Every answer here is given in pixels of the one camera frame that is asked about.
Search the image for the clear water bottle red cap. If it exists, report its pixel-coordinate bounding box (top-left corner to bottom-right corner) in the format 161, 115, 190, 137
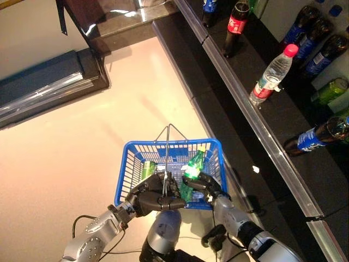
248, 43, 300, 108

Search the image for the black shelf plinth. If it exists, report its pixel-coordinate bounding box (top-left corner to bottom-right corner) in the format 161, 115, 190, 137
151, 12, 328, 262

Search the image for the blue plastic shopping basket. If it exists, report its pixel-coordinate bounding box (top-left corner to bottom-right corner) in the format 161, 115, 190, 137
114, 123, 227, 211

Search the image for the silver left robot leg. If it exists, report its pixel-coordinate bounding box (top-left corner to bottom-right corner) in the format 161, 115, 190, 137
139, 210, 182, 262

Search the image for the dark display shelf unit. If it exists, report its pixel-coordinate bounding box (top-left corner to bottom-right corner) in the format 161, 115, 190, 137
0, 49, 110, 129

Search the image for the glossy dark counter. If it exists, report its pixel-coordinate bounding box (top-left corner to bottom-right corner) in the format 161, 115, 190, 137
56, 0, 180, 55

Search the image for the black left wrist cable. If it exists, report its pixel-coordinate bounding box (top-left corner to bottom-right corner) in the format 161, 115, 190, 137
71, 215, 142, 254

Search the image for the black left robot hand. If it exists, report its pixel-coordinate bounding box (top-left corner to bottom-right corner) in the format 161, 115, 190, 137
125, 171, 186, 218

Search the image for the green bottle on shelf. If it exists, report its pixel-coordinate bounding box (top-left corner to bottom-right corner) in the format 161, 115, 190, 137
313, 78, 349, 106

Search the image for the Coca-Cola bottle red cap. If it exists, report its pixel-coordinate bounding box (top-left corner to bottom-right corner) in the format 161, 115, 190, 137
222, 0, 250, 58

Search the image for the black shelf with clear rail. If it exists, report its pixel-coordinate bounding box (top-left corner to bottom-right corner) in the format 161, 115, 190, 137
173, 0, 349, 262

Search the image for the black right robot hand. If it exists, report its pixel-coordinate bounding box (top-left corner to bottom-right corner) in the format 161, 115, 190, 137
181, 173, 231, 204

